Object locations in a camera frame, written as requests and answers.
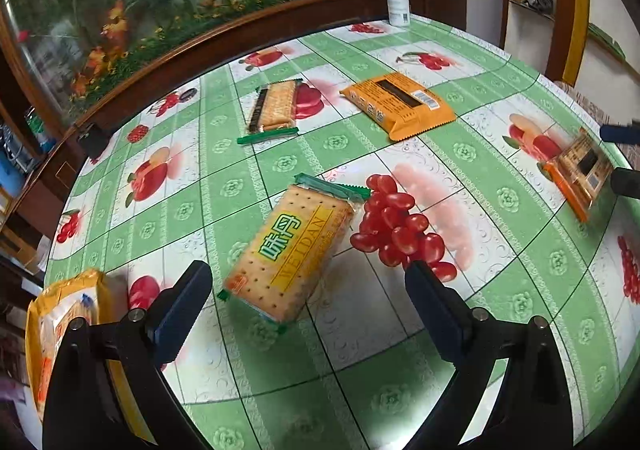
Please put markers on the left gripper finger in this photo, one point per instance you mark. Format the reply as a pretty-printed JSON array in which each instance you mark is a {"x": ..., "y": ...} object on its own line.
[
  {"x": 459, "y": 340},
  {"x": 150, "y": 338}
]

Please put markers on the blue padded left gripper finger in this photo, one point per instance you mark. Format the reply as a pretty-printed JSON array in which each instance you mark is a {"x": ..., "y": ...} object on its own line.
[{"x": 621, "y": 134}]

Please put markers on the Weidan green yellow cracker pack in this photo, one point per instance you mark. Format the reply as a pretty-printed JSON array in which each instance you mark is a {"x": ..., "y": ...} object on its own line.
[{"x": 282, "y": 265}]

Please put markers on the small black box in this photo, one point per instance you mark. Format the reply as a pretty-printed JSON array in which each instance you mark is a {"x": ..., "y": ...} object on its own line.
[{"x": 93, "y": 140}]

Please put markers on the orange pack near table edge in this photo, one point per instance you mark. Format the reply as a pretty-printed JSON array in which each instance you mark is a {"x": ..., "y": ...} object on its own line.
[{"x": 580, "y": 172}]

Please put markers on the green edged cracker pack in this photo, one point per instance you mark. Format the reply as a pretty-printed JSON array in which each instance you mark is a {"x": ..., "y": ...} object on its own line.
[{"x": 273, "y": 114}]

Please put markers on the yellow snack tray box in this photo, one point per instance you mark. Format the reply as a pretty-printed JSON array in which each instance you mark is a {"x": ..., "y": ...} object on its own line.
[{"x": 89, "y": 363}]

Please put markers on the orange pack barcode side up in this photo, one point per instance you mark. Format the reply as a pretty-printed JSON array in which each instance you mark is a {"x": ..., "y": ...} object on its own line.
[{"x": 398, "y": 104}]

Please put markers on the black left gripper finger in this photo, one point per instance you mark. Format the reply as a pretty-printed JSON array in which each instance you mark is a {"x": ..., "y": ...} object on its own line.
[{"x": 626, "y": 182}]

